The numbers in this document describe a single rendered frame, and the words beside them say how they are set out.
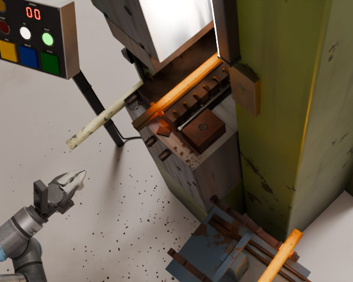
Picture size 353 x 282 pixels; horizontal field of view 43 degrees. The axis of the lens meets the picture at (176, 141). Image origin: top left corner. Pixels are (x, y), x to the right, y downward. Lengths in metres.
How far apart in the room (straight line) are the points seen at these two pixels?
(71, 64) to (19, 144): 1.26
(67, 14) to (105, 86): 1.28
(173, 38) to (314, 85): 0.37
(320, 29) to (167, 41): 0.43
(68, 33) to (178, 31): 0.64
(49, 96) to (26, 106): 0.16
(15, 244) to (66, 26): 0.76
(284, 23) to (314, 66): 0.10
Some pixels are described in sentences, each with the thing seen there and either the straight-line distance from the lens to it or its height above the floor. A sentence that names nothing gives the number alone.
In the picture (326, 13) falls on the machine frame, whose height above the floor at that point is 1.69.
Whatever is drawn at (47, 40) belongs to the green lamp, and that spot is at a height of 1.09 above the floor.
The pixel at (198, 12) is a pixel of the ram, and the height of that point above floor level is 1.43.
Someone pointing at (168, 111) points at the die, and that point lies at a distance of 1.52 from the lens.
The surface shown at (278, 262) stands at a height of 0.95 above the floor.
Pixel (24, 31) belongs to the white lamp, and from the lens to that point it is 1.78.
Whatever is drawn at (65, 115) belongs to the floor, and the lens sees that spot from 2.88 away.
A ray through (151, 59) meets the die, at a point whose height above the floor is 1.34.
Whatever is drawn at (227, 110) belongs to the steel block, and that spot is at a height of 0.91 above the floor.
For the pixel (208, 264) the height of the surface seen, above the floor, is 0.68.
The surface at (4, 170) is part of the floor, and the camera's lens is 2.89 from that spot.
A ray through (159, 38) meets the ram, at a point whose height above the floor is 1.45.
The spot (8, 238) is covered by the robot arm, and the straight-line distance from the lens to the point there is 1.50.
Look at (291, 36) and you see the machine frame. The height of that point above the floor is 1.58.
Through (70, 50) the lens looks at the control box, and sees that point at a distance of 1.72.
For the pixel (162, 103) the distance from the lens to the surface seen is 1.52.
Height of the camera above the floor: 2.28
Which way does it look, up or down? 62 degrees down
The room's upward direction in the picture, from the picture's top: 21 degrees counter-clockwise
